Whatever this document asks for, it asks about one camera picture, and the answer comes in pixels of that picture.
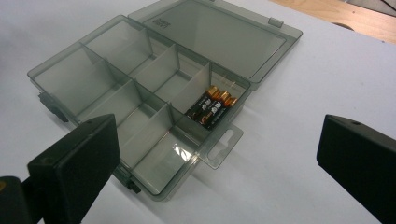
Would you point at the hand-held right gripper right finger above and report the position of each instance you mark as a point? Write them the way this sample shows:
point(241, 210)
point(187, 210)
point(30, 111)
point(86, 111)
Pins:
point(358, 161)

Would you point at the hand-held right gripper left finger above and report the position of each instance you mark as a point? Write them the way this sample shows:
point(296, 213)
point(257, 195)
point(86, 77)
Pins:
point(77, 168)

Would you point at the smoky transparent compartment storage box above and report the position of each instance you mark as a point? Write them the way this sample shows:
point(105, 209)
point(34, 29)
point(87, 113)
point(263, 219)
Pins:
point(124, 81)

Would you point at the black and copper battery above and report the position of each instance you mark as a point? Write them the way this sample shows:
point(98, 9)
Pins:
point(222, 116)
point(202, 104)
point(214, 110)

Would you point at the wooden table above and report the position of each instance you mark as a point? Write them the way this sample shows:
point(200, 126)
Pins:
point(358, 15)

